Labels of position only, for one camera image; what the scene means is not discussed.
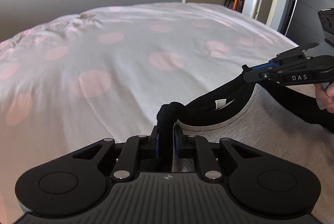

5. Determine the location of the grey and black sweater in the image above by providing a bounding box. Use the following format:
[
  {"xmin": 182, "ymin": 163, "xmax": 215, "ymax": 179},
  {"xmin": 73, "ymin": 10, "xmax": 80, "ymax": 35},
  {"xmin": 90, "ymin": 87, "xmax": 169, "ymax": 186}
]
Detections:
[{"xmin": 157, "ymin": 80, "xmax": 333, "ymax": 223}]

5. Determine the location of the person's right hand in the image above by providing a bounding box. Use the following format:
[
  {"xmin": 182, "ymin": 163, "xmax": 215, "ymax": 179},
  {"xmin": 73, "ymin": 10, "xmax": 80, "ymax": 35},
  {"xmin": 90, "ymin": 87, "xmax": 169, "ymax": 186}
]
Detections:
[{"xmin": 315, "ymin": 83, "xmax": 334, "ymax": 114}]

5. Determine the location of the pink dotted bed sheet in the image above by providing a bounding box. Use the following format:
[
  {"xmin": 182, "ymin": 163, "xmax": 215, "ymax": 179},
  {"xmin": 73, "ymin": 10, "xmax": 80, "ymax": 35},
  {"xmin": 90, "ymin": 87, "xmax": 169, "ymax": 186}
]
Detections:
[{"xmin": 1, "ymin": 3, "xmax": 294, "ymax": 223}]

